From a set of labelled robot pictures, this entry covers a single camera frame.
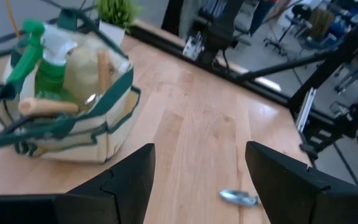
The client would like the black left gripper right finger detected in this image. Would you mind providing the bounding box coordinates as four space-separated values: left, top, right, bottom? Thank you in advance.
244 140 358 224

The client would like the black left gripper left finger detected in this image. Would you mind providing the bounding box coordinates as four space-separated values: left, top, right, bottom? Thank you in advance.
0 142 157 224

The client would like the wide wooden-handled steel trowel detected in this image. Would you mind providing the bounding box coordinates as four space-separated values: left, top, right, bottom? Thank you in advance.
218 189 260 208

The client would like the narrow wooden-handled steel trowel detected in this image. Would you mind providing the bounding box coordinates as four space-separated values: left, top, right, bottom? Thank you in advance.
17 93 99 118

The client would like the wooden-handled hand rake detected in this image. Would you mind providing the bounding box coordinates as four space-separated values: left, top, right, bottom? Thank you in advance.
96 49 113 96

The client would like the green white spray bottle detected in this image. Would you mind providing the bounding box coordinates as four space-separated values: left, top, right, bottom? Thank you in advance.
6 18 79 100

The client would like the cream green canvas gardening bag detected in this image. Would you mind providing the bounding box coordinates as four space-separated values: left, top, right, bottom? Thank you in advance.
0 7 142 166

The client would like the silver aluminium bar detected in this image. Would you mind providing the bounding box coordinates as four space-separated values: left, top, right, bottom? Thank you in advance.
295 86 317 134

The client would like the person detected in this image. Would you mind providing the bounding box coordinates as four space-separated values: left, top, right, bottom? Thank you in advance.
249 0 291 37

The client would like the artificial plant in white pot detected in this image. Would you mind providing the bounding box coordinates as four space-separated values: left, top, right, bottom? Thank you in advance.
94 0 141 47

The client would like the black office chair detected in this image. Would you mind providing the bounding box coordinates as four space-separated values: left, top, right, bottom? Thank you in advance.
264 3 312 58

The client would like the black aluminium table frame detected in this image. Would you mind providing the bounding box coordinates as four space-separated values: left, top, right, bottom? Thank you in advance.
126 12 358 162

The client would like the silver arm base bracket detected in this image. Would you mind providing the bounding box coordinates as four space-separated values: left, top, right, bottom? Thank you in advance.
181 32 205 62

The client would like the hanging yellow power cord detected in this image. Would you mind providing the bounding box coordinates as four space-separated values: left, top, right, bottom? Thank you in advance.
4 0 21 40

